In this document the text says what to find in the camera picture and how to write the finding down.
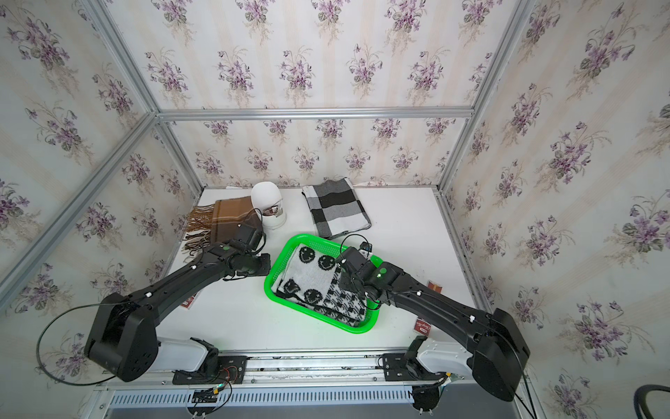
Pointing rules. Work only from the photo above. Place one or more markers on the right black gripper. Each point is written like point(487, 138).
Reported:
point(343, 281)

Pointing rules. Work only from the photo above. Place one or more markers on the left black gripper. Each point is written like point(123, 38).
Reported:
point(265, 268)

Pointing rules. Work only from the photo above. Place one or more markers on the green plastic basket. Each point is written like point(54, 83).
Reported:
point(329, 248)

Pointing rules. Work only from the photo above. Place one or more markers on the smiley houndstooth black white scarf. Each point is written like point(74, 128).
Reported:
point(311, 279)

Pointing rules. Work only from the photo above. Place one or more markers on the brown plaid fringed scarf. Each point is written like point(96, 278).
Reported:
point(218, 223)

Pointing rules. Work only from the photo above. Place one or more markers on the grey black checked scarf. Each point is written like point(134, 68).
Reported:
point(336, 209)

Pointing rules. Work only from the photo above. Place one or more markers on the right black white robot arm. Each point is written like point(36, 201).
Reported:
point(499, 353)

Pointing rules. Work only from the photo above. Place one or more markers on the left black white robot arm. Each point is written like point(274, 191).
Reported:
point(123, 339)

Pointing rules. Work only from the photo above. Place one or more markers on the white mannequin head cup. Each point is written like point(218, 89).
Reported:
point(267, 198)

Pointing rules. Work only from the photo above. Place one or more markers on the left red flat box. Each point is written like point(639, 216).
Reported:
point(189, 302)

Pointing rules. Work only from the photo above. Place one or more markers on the red flat box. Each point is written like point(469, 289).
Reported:
point(422, 327)
point(189, 302)

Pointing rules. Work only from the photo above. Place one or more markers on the right red flat box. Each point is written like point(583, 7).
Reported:
point(422, 327)

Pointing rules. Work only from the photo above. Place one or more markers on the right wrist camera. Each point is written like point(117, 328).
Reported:
point(353, 259)

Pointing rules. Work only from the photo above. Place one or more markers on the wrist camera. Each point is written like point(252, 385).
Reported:
point(249, 236)
point(353, 259)

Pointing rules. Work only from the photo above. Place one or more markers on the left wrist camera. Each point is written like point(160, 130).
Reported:
point(249, 236)

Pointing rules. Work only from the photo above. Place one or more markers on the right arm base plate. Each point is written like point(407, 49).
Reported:
point(397, 367)

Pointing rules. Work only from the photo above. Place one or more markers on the aluminium front rail frame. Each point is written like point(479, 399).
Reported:
point(270, 379)

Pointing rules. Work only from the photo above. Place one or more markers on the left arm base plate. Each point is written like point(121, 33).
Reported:
point(217, 370)

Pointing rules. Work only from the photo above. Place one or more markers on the small circuit board with wires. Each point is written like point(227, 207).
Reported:
point(207, 401)

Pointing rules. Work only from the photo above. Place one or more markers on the aluminium enclosure frame bars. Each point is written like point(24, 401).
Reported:
point(155, 118)

